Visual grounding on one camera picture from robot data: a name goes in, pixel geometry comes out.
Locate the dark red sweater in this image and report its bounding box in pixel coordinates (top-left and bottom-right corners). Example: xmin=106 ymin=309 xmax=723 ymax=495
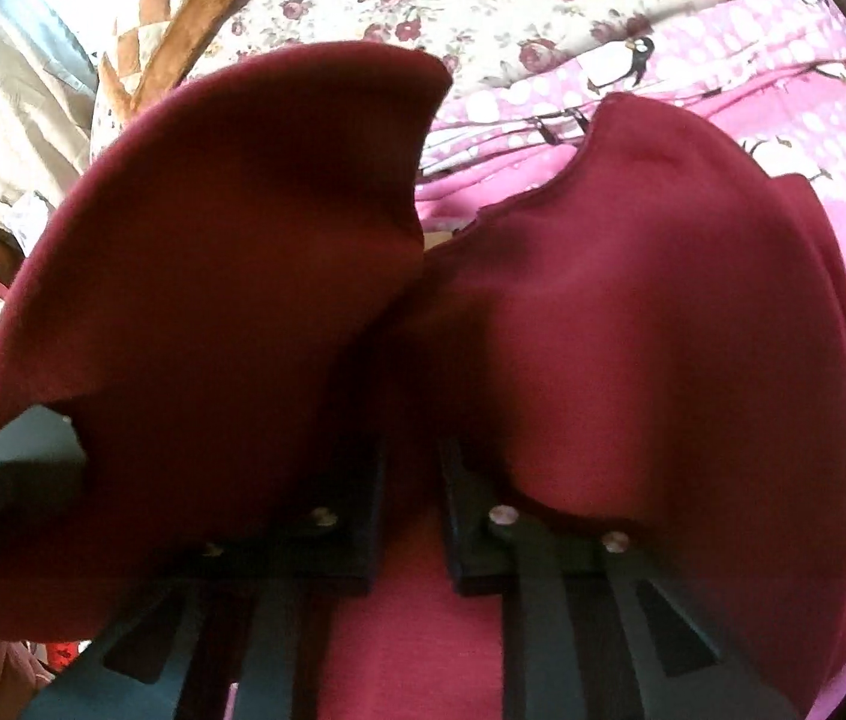
xmin=0 ymin=43 xmax=846 ymax=718

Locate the orange checkered cushion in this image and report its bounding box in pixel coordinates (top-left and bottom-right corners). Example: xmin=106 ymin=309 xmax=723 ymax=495
xmin=89 ymin=0 xmax=247 ymax=160

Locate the pink penguin blanket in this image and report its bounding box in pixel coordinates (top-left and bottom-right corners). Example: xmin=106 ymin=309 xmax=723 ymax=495
xmin=416 ymin=0 xmax=846 ymax=718

